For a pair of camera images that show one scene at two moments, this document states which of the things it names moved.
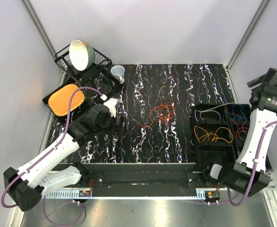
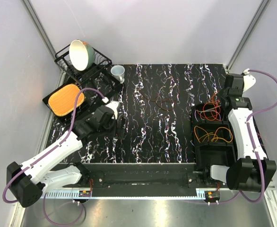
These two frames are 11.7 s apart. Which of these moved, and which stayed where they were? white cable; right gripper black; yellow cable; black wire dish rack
Moved: right gripper black
Stayed: white cable; black wire dish rack; yellow cable
